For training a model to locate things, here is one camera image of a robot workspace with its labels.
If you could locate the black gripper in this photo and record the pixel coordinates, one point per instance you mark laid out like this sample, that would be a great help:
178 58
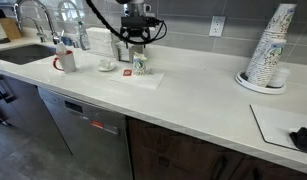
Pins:
135 33

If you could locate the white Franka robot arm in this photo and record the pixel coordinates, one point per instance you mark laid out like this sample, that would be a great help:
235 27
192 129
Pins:
136 6

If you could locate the short patterned paper cup stack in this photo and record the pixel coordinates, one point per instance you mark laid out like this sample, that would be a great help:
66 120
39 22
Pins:
268 63

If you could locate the tall patterned paper cup stack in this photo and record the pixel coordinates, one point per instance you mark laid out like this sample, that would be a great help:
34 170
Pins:
276 26

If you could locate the stack of white cup lids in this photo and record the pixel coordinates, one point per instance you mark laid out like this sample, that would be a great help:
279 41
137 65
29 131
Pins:
279 77

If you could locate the small red packet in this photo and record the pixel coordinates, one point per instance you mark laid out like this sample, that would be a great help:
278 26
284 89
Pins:
127 72

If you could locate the small white teacup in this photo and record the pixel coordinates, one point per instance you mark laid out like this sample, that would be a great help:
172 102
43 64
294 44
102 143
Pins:
105 63

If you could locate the white saucer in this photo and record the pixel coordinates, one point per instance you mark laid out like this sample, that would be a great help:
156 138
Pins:
106 68

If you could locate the stack of white paper towels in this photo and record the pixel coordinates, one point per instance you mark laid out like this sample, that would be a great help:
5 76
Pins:
99 40

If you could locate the white paper towel sheet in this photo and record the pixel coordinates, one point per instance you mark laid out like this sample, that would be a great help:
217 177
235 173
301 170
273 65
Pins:
149 81

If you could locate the clear plastic bottle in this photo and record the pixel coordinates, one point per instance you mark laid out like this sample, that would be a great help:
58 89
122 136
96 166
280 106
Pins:
83 38

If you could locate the blue sponge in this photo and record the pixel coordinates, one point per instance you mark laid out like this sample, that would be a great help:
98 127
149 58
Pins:
67 41

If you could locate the tall chrome faucet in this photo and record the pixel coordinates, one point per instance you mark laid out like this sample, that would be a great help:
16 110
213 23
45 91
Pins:
49 20

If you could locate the small chrome faucet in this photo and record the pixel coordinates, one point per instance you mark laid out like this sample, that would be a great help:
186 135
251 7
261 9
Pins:
39 31

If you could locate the stainless steel dishwasher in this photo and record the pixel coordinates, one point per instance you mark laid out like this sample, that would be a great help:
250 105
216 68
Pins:
89 133

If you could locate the white round tray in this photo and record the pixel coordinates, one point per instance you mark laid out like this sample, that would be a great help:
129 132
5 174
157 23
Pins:
246 85

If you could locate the dark brown wooden cabinet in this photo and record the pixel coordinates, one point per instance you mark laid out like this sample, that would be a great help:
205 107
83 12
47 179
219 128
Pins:
179 156

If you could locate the wooden cutting board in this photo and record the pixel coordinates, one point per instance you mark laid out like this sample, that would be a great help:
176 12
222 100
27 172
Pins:
10 28

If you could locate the white mat with black edge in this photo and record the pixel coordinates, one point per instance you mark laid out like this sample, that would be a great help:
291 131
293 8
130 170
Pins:
276 123

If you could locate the black cloth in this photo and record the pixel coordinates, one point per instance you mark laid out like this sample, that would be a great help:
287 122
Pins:
303 138

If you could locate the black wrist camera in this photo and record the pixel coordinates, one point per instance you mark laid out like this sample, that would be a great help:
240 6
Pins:
138 21

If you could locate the white wall outlet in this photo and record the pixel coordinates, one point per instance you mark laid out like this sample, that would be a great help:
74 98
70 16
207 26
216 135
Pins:
152 15
217 26

